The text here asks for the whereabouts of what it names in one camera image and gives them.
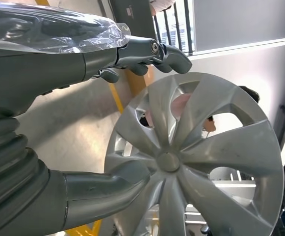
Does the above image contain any steel top workbench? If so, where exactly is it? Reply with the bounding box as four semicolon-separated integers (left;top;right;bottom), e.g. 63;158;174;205
16;0;158;236

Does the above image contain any person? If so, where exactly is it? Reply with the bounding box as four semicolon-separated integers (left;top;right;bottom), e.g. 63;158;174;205
139;86;261;134
149;0;176;16

